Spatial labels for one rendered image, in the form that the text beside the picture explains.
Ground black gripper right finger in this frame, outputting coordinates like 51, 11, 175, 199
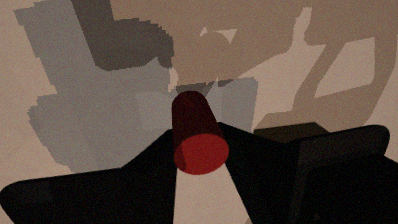
217, 122, 390, 224

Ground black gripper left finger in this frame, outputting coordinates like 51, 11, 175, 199
0, 129, 177, 224

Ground dark red cylinder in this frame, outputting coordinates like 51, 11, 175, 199
171, 91, 229, 175

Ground brown wooden block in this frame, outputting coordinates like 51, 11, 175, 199
253, 122, 330, 143

